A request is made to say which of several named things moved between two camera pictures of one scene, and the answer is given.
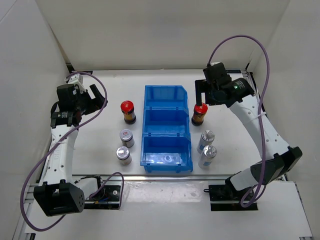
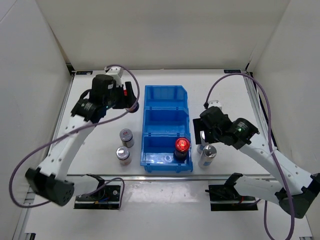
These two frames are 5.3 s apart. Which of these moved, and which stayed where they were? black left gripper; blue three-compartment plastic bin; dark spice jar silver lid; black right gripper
Moved: black right gripper; black left gripper
Stayed: blue three-compartment plastic bin; dark spice jar silver lid
